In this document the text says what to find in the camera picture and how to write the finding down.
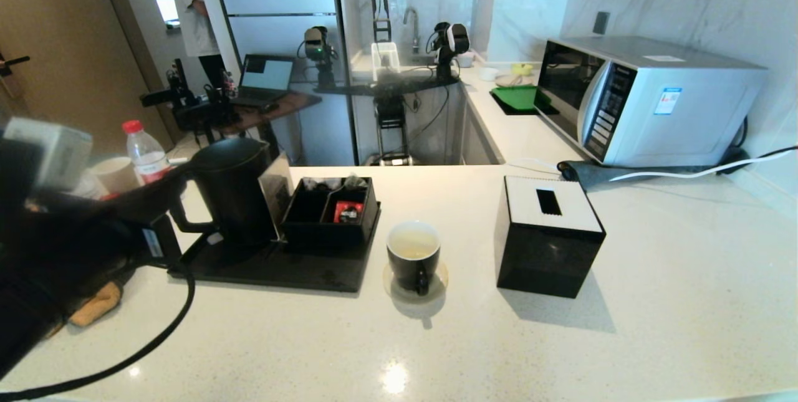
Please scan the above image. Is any brown wooden desk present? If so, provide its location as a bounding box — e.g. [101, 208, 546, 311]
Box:
[215, 92, 323, 166]

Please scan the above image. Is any silver microwave oven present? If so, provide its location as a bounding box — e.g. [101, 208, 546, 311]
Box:
[535, 36, 769, 168]

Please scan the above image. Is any clear acrylic sign stand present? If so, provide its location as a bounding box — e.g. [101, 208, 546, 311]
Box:
[257, 153, 296, 242]

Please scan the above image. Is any chrome faucet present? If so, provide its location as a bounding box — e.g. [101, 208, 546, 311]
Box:
[403, 6, 422, 54]

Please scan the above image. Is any black tissue box silver lid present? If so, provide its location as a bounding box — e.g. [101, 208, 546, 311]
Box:
[494, 176, 607, 299]

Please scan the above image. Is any black compartment organizer box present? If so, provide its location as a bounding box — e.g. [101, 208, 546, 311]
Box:
[281, 176, 380, 249]

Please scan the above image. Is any black door handle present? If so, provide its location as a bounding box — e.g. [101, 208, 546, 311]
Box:
[0, 54, 30, 77]

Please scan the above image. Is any clear plastic pouch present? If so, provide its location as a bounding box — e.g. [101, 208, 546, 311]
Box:
[302, 175, 370, 193]

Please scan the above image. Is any white black robot arm joint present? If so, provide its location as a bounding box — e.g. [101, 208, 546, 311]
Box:
[430, 21, 472, 82]

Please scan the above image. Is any brown wooden door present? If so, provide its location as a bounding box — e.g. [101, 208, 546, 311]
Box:
[0, 0, 175, 153]

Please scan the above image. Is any person in grey shirt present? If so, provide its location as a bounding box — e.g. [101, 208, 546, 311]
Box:
[171, 0, 226, 89]

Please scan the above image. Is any open laptop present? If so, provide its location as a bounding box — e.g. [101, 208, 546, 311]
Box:
[234, 54, 296, 108]

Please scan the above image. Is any thick white cable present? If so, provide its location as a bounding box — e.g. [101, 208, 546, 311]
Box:
[611, 148, 798, 182]

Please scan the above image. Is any robot arm joint green light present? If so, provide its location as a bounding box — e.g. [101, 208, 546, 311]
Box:
[303, 26, 341, 91]

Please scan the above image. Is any water bottle red cap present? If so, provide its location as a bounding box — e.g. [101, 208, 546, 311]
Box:
[122, 120, 172, 185]

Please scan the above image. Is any black electric kettle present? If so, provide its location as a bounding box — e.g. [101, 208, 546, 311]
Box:
[168, 137, 282, 251]

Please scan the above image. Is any black microwave power cable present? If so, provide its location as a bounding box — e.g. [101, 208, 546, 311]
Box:
[723, 114, 798, 169]

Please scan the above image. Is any grey and tan glove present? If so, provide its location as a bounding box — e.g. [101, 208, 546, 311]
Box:
[67, 281, 123, 328]

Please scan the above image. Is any black plug block white label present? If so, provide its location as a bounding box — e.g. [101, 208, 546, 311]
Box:
[141, 214, 183, 267]

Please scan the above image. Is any black mug white inside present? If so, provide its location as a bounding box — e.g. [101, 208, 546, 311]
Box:
[387, 221, 442, 297]

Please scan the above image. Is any black rectangular tray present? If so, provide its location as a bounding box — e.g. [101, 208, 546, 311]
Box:
[168, 203, 382, 294]

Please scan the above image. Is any brown paper cup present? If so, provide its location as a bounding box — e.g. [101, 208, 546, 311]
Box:
[90, 156, 139, 196]

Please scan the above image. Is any red plastic snack packet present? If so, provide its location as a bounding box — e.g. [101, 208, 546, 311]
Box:
[334, 201, 365, 224]

